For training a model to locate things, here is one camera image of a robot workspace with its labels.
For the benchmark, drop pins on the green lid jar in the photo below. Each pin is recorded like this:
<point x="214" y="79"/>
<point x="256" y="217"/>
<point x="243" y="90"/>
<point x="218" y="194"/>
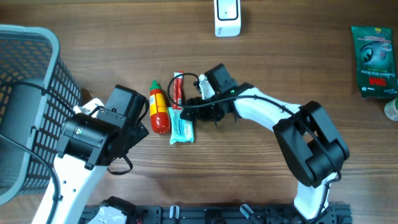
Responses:
<point x="390" y="110"/>

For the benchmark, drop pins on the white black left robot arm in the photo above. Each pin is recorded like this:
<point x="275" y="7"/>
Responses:
<point x="89" y="143"/>

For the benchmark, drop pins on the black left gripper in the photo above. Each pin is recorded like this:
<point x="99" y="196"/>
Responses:
<point x="135" y="134"/>

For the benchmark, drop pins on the grey plastic basket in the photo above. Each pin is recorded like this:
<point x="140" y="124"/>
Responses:
<point x="38" y="93"/>

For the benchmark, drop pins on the green 3M gloves package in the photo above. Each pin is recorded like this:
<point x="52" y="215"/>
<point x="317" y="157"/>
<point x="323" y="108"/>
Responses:
<point x="376" y="74"/>

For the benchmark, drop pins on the white barcode scanner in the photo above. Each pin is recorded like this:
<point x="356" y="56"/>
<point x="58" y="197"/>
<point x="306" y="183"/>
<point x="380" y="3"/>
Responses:
<point x="227" y="18"/>

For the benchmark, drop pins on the red sauce bottle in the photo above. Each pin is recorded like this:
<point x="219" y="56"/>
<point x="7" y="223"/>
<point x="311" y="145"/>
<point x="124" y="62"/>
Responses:
<point x="159" y="116"/>

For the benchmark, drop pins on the red stick sachet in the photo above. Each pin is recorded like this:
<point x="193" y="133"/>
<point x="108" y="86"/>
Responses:
<point x="178" y="90"/>

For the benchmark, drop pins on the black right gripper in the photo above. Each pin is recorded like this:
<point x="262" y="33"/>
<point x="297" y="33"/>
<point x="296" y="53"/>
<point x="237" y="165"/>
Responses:
<point x="199" y="112"/>

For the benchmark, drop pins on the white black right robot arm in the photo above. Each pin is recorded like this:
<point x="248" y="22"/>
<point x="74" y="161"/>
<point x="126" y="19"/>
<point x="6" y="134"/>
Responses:
<point x="311" y="145"/>

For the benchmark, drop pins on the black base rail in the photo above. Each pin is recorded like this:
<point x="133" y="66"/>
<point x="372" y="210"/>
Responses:
<point x="276" y="213"/>

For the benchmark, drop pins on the teal wet wipes pack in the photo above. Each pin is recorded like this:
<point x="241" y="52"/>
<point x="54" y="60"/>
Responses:
<point x="182" y="130"/>

